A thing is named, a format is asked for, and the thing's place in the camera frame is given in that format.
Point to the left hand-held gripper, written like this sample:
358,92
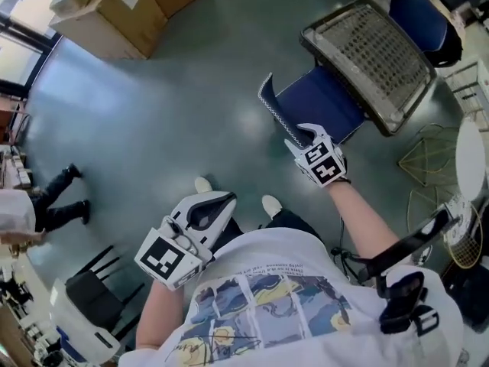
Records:
160,256

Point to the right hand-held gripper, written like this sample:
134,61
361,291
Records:
322,163

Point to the blue chair with mesh backrest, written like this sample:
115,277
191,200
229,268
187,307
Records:
374,59

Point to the person's left forearm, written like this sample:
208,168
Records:
160,316

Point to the person's right forearm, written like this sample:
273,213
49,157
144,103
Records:
363,220

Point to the black chair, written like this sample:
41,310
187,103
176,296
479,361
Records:
95,296

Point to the blue padded chair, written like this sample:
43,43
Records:
420,25

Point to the person's left hand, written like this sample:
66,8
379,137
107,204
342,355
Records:
189,244

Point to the person's white left shoe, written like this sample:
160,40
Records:
203,185

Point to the person's white shoe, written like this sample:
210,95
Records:
203,185
272,206

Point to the person's white right shoe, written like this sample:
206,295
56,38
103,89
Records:
272,206

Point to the person's black trousers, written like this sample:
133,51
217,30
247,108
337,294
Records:
294,224

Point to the white plastic appliance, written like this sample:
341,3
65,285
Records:
82,335

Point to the white printed t-shirt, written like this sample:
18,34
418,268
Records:
290,312

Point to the cluttered storage shelf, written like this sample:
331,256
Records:
13,166

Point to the large cardboard box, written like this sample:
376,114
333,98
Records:
114,17

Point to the white round side table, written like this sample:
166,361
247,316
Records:
471,159

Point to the glass door with dark frame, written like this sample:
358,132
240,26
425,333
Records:
23,40

